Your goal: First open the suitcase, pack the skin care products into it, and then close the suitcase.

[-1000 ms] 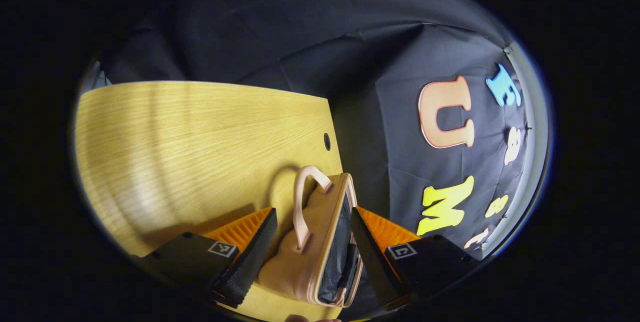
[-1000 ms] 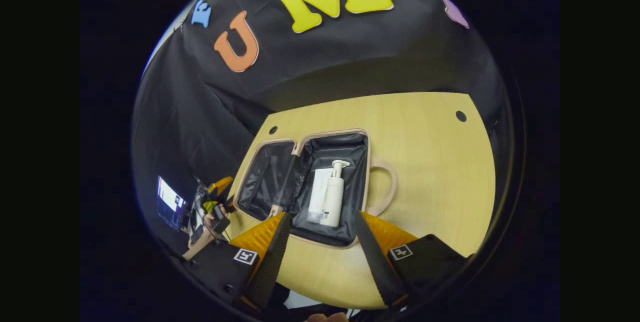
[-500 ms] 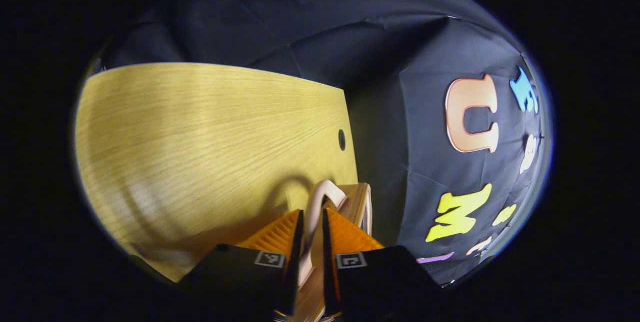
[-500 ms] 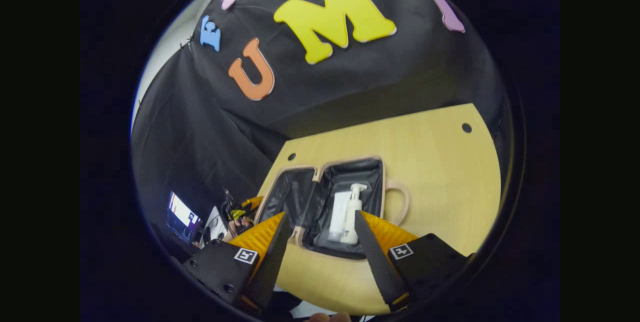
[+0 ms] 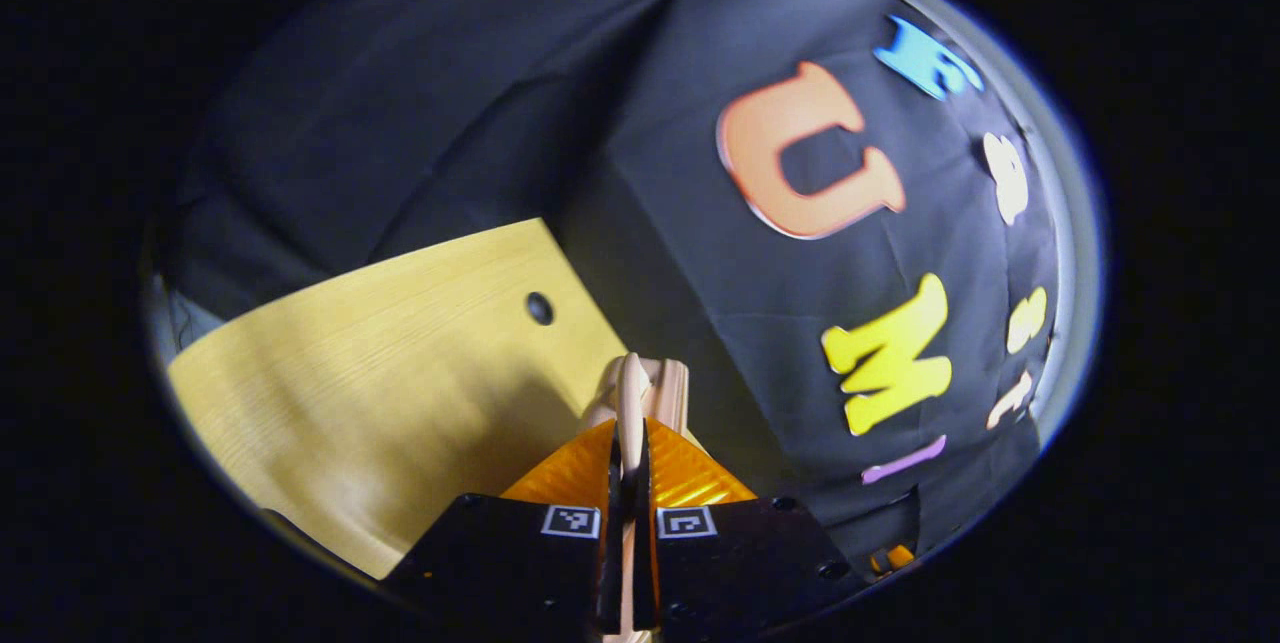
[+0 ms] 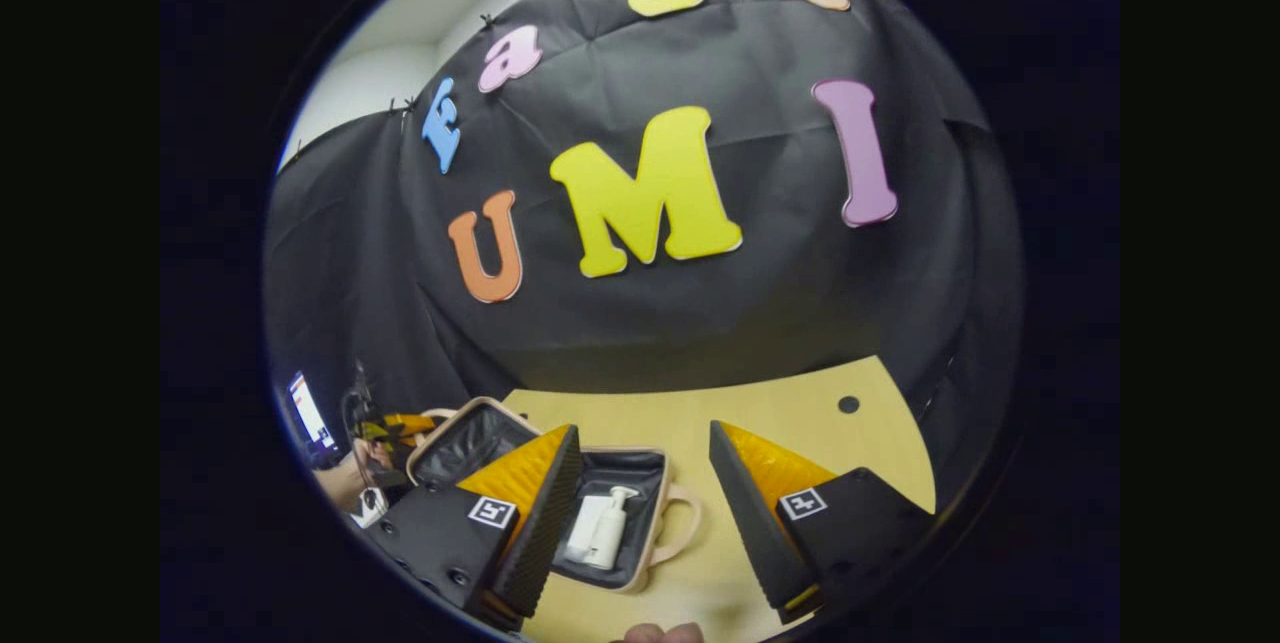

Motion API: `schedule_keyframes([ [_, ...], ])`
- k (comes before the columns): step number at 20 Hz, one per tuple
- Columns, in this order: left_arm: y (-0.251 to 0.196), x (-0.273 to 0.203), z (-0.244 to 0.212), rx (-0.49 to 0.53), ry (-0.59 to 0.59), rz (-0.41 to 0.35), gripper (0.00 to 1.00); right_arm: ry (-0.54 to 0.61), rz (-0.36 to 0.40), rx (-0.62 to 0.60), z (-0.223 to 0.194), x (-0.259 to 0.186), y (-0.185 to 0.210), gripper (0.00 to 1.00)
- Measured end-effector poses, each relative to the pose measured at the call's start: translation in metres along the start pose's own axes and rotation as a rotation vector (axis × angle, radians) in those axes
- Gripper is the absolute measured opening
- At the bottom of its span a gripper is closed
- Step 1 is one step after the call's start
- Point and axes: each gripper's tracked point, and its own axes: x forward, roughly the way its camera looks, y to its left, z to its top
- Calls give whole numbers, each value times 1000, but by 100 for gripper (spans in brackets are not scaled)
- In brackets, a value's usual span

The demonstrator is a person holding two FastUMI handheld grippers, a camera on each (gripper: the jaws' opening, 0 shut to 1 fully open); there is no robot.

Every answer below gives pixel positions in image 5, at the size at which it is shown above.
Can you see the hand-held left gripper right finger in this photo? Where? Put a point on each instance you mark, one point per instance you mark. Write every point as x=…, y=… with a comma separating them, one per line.
x=645, y=553

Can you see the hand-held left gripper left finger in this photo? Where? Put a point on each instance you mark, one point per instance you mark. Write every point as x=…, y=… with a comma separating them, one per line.
x=612, y=543

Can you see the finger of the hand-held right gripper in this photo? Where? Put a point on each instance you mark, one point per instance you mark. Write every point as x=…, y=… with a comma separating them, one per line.
x=892, y=557

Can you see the black backdrop cloth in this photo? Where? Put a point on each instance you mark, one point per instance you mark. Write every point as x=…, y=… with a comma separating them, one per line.
x=450, y=123

